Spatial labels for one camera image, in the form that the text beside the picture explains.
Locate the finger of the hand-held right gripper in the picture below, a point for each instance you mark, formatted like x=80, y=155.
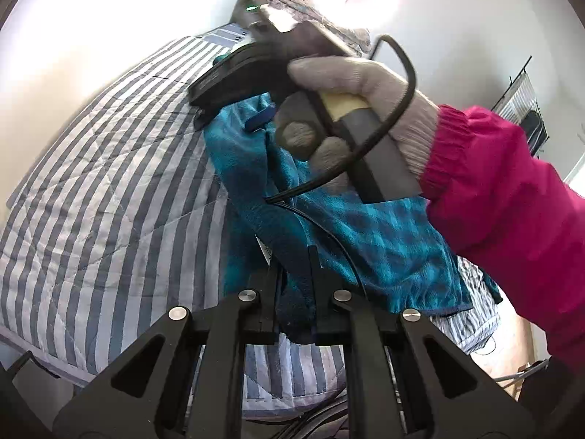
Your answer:
x=260, y=117
x=203, y=120

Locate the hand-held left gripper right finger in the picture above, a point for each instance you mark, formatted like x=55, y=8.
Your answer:
x=320, y=302

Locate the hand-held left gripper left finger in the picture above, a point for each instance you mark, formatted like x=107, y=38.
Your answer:
x=269, y=292

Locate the teal plaid fleece garment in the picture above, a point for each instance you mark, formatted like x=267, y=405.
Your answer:
x=388, y=256

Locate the person's right forearm pink sleeve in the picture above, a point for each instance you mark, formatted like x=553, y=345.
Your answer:
x=502, y=201

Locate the black clothes rack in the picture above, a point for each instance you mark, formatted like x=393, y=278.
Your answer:
x=512, y=80

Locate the dark hanging clothes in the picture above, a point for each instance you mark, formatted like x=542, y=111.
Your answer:
x=532, y=128

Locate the blue checkered bed sheet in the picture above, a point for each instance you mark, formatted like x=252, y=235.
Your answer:
x=228, y=34

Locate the floral pillow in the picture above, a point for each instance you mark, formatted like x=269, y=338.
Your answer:
x=354, y=36

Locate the blue white striped blanket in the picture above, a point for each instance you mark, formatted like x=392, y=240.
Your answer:
x=114, y=192

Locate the black chair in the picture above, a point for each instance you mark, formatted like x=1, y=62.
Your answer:
x=27, y=362

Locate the striped hanging towel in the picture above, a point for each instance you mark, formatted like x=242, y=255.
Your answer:
x=514, y=100

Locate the window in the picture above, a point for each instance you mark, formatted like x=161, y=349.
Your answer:
x=576, y=167

